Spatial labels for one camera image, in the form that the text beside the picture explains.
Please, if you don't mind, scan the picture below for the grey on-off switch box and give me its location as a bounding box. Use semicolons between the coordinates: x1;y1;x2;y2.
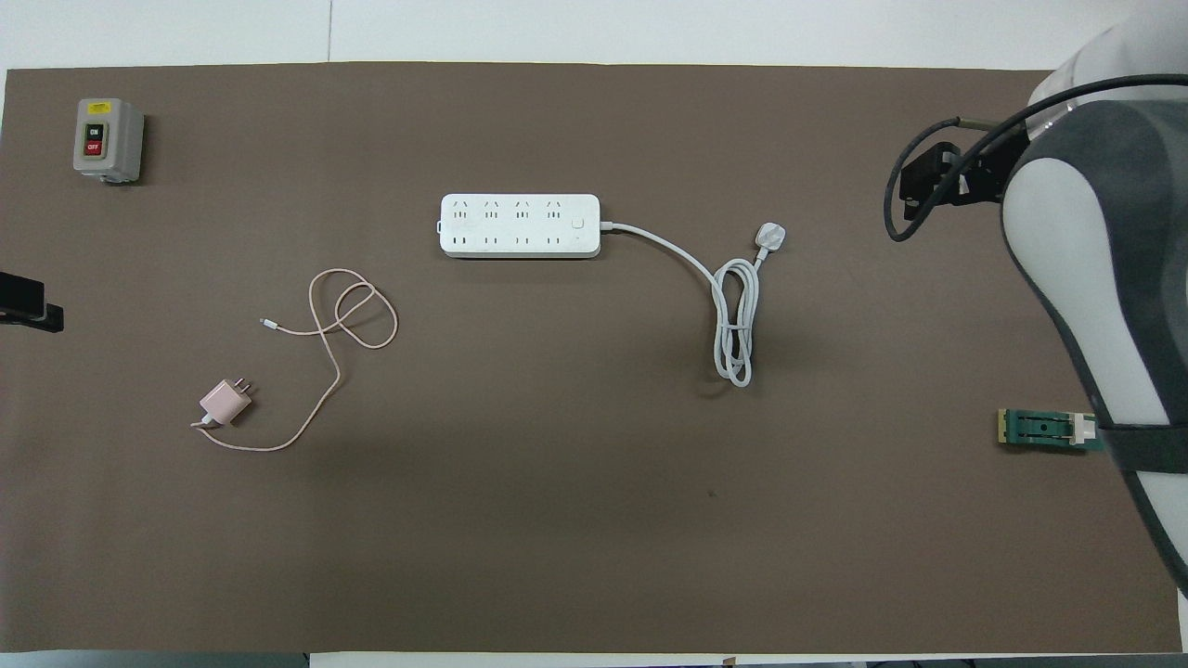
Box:
73;98;146;185

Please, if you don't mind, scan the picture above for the brown table mat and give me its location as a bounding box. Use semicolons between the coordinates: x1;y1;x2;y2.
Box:
0;61;1172;654

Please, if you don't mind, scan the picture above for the pink charger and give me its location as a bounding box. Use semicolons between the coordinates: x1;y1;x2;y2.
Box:
197;375;254;429

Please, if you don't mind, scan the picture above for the green knife switch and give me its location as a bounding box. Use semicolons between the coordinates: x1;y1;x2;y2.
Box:
998;408;1107;456

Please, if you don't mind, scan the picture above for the white power strip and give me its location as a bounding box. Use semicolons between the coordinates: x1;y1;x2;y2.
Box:
438;193;601;260

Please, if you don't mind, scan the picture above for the pink charging cable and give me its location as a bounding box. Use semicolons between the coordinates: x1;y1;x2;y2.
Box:
190;268;400;454

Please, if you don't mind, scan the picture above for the white power cord with plug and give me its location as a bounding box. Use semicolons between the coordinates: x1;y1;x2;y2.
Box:
599;220;789;389

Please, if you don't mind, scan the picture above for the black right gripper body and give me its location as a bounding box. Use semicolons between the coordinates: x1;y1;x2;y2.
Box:
947;139;1014;207

